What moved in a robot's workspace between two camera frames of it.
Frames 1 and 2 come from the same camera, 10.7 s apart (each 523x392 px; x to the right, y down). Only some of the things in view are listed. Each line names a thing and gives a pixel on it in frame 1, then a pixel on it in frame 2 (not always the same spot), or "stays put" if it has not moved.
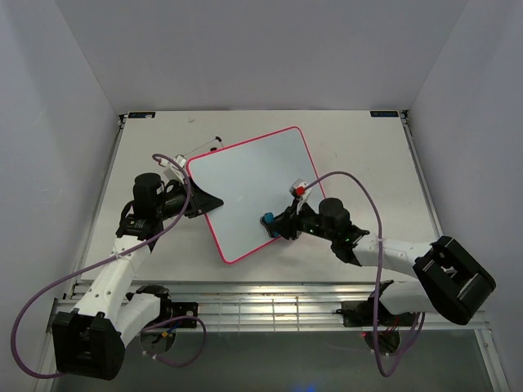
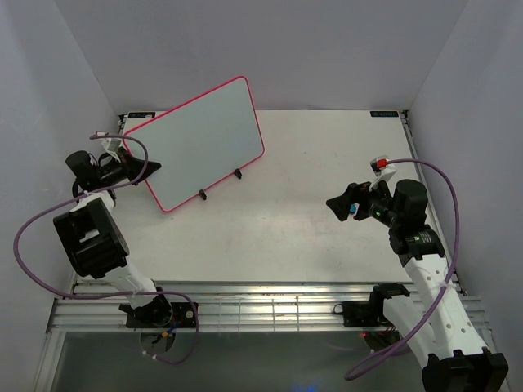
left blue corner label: x=141 y=115 stays put
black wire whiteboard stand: x=217 y=138 -> x=202 y=193
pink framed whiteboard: x=251 y=176 -> x=200 y=142
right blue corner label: x=384 y=113 stays put
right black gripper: x=287 y=224 -> x=355 y=193
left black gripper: x=199 y=202 -> x=131 y=167
